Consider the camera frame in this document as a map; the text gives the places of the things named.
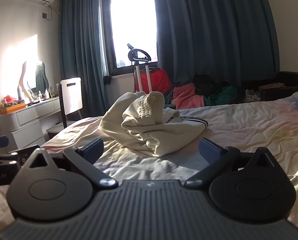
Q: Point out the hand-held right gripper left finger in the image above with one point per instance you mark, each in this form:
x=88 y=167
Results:
x=92 y=148

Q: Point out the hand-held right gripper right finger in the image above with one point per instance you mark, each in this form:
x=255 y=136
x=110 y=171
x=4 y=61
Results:
x=210 y=152

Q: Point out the cream pants with black stripes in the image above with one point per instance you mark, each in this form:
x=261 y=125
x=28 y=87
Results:
x=139 y=127

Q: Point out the white dressing table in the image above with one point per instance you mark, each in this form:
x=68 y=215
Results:
x=26 y=122

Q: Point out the orange box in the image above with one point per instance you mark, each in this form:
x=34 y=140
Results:
x=11 y=109

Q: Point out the red toy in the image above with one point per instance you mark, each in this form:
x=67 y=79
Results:
x=8 y=100

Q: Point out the bed with pastel sheet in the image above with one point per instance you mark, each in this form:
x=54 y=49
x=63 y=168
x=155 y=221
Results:
x=251 y=122

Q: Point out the grey spray can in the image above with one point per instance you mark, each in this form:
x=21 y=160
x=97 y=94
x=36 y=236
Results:
x=20 y=93

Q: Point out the white-backed chair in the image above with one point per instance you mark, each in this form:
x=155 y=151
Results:
x=70 y=97

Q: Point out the pink cloth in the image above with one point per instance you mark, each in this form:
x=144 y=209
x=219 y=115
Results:
x=189 y=97

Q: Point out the green cloth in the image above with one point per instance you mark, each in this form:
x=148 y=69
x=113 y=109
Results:
x=224 y=95

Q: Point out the blue cloth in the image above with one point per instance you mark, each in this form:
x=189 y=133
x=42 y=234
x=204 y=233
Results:
x=169 y=102

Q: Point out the black cloth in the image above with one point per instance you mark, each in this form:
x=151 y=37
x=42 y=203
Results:
x=209 y=85

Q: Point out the group of cosmetic bottles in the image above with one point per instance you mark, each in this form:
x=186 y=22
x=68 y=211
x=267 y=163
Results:
x=46 y=94

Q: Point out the white patterned cloth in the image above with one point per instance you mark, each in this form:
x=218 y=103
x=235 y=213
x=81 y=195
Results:
x=251 y=96

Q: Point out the black device under window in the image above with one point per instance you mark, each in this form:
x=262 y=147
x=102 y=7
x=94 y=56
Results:
x=108 y=79

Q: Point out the wavy-framed mirror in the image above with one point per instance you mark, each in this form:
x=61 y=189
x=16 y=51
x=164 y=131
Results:
x=39 y=77

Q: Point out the cardboard box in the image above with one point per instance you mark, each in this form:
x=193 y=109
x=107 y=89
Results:
x=271 y=86

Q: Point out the narrow teal curtain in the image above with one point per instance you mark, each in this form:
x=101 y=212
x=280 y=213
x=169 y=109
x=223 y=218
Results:
x=81 y=50

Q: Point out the black sofa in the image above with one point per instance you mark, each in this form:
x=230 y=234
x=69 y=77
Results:
x=288 y=80

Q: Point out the wide teal curtain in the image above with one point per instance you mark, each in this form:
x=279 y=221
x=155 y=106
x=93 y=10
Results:
x=214 y=30

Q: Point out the black-framed window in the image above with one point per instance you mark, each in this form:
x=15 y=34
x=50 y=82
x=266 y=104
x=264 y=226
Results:
x=132 y=22

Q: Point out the silver camera tripod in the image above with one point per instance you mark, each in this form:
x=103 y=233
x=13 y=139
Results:
x=138 y=55

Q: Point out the black wall plug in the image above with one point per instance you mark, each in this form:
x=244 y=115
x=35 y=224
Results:
x=44 y=15

